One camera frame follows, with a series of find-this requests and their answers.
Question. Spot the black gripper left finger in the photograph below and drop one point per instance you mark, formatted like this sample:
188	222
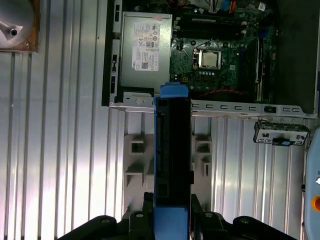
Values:
140	225

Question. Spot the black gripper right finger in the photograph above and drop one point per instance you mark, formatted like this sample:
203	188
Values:
212	227

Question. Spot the hard disk blue carrier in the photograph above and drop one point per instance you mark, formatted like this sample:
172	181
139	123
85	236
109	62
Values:
162	150

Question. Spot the grey parts rack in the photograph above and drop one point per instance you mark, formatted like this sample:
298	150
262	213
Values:
147	155

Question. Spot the black blue port plug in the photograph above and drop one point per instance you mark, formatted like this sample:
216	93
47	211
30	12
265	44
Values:
281	142

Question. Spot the pale blue teach pendant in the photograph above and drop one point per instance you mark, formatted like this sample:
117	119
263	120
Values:
312	170

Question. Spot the green motherboard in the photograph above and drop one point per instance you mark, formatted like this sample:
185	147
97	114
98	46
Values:
225	80

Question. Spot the silver CPU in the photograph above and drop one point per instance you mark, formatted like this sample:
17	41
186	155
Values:
211	59

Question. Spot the CPU socket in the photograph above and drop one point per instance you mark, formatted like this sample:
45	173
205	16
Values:
196	60

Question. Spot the grey power supply unit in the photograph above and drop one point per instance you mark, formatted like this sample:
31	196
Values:
130	50

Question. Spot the black PC case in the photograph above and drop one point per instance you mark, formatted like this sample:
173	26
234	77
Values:
292	50

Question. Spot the black RAM slot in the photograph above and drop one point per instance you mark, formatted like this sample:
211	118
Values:
210	31
210	20

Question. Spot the brown square base plate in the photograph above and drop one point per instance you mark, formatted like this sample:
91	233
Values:
35	42

